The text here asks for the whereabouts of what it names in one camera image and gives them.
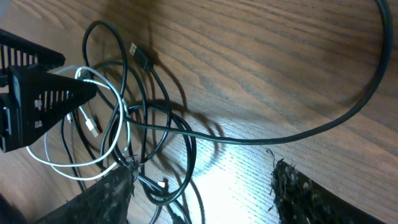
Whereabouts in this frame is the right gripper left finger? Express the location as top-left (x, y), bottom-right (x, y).
top-left (37, 166), bottom-right (134, 224)

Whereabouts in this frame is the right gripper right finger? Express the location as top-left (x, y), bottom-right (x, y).
top-left (271, 159), bottom-right (384, 224)

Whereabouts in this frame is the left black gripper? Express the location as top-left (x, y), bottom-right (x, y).
top-left (1, 29), bottom-right (96, 152)

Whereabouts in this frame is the white usb cable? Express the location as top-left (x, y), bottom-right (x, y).
top-left (26, 64), bottom-right (131, 182)

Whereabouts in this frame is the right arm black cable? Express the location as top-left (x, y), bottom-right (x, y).
top-left (124, 0), bottom-right (393, 146)

